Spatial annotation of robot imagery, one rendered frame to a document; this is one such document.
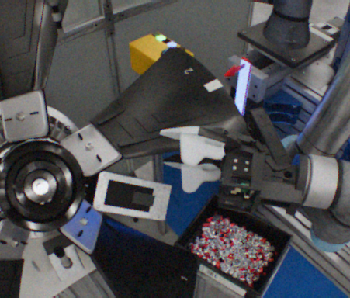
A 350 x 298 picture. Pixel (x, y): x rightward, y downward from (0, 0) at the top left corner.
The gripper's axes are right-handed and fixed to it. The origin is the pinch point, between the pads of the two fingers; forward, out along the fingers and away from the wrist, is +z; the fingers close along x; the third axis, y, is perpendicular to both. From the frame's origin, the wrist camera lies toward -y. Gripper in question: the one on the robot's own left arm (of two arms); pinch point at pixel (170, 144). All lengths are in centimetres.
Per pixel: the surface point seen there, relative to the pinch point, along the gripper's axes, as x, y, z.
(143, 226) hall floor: 122, -32, 28
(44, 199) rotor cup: -4.6, 15.0, 12.8
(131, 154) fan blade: -1.3, 3.7, 4.8
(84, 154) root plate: -1.4, 5.3, 11.6
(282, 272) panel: 59, -2, -31
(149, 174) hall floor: 125, -64, 34
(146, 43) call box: 14.9, -42.6, 18.0
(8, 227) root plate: -1.3, 19.2, 18.3
